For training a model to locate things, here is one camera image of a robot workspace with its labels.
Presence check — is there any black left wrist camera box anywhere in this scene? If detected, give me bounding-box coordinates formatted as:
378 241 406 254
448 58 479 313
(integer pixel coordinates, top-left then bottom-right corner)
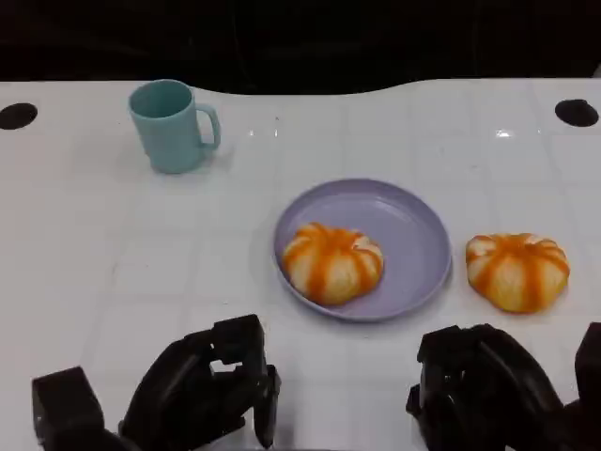
31 365 107 451

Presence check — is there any lilac plate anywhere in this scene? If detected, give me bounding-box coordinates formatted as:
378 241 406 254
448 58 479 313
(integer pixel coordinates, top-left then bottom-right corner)
272 178 454 323

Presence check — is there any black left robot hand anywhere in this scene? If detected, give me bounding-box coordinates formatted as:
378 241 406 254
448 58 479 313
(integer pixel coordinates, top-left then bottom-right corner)
118 314 283 450

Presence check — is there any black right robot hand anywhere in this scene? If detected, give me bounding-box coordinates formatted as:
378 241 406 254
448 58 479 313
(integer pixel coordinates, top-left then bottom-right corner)
406 322 567 451

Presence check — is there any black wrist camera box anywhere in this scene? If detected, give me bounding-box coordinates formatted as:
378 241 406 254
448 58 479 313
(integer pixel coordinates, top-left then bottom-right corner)
31 365 107 451
574 321 601 406

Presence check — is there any black table grommet hole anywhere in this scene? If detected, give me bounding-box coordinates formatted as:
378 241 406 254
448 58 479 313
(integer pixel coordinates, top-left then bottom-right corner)
0 102 39 131
554 98 600 128

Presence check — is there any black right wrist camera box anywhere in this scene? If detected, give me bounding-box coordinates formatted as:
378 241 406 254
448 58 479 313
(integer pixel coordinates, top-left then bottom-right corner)
574 321 601 406

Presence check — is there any orange white toy bread roll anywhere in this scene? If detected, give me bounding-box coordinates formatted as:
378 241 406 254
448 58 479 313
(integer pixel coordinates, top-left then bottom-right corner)
465 232 572 315
282 223 385 306

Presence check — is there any pale green mug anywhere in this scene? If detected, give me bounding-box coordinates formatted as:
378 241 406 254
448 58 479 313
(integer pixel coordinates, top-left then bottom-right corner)
128 79 222 175

